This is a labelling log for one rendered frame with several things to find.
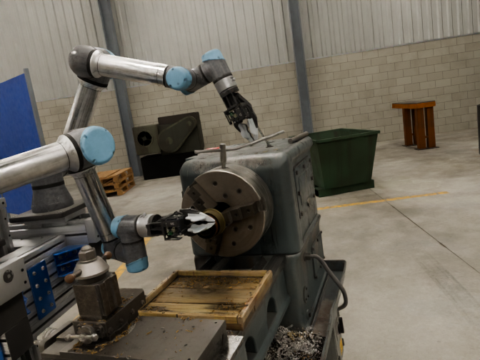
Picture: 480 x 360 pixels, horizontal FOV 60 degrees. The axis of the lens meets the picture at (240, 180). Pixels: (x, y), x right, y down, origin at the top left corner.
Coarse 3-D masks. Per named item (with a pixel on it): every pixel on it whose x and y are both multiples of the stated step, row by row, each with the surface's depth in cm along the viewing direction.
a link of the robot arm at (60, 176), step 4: (60, 172) 157; (64, 172) 162; (48, 176) 153; (52, 176) 154; (56, 176) 155; (60, 176) 157; (40, 180) 152; (44, 180) 152; (48, 180) 153; (52, 180) 154; (56, 180) 155; (60, 180) 157; (32, 184) 154; (36, 184) 153; (40, 184) 152; (44, 184) 153
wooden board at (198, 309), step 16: (176, 272) 145; (192, 272) 143; (208, 272) 141; (224, 272) 139; (240, 272) 137; (256, 272) 135; (160, 288) 134; (176, 288) 136; (192, 288) 134; (208, 288) 132; (224, 288) 130; (240, 288) 129; (256, 288) 122; (144, 304) 126; (160, 304) 126; (176, 304) 124; (192, 304) 122; (208, 304) 121; (224, 304) 120; (240, 304) 118; (256, 304) 118; (240, 320) 107
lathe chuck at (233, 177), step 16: (208, 176) 143; (224, 176) 141; (240, 176) 139; (208, 192) 144; (224, 192) 142; (240, 192) 140; (256, 192) 138; (192, 208) 148; (240, 224) 142; (256, 224) 140; (224, 240) 146; (240, 240) 144; (256, 240) 142
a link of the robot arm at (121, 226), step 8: (120, 216) 138; (128, 216) 136; (136, 216) 134; (112, 224) 136; (120, 224) 135; (128, 224) 134; (112, 232) 136; (120, 232) 135; (128, 232) 134; (136, 232) 133; (128, 240) 135; (136, 240) 136
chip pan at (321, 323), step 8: (336, 272) 211; (328, 288) 195; (336, 288) 194; (328, 296) 187; (328, 304) 180; (320, 312) 174; (328, 312) 174; (320, 320) 168; (328, 320) 168; (320, 328) 163
